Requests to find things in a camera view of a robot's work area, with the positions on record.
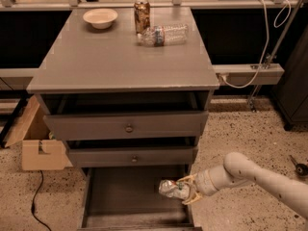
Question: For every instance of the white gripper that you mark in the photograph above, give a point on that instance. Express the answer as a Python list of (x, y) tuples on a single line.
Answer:
[(202, 184)]

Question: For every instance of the crushed silver 7up can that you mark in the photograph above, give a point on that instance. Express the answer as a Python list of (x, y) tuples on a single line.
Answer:
[(174, 189)]

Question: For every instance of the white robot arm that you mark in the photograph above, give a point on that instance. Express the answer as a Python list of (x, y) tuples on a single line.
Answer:
[(238, 170)]

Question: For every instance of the grey middle drawer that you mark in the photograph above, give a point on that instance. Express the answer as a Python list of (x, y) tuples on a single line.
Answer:
[(132, 157)]

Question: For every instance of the grey drawer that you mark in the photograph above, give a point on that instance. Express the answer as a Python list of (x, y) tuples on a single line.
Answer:
[(128, 199), (132, 157), (126, 126)]

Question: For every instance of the grey top drawer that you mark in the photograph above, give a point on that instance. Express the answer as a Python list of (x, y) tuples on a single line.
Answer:
[(126, 126)]

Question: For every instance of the grey bottom drawer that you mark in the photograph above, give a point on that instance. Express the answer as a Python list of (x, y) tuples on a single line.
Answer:
[(128, 199)]

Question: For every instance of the grey drawer cabinet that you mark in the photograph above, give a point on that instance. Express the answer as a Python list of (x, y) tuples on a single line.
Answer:
[(92, 72)]

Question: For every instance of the brown soda can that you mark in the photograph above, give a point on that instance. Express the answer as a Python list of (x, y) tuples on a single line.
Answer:
[(142, 15)]

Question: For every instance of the black tool on floor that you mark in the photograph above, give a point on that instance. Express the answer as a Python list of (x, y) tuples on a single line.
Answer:
[(300, 169)]

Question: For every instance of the dark cabinet at right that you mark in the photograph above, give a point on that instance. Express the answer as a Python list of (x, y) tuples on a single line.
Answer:
[(291, 93)]

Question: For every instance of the clear plastic water bottle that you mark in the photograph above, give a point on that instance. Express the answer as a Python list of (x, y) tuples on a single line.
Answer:
[(158, 36)]

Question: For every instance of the cardboard box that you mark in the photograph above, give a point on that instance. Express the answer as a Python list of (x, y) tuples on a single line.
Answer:
[(39, 151)]

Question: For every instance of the white bowl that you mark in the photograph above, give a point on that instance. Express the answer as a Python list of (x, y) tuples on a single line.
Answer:
[(100, 18)]

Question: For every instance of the metal diagonal rod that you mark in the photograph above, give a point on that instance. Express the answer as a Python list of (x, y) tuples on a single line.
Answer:
[(268, 60)]

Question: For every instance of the grey metal rail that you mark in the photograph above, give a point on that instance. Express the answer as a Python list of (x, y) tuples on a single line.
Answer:
[(238, 74)]

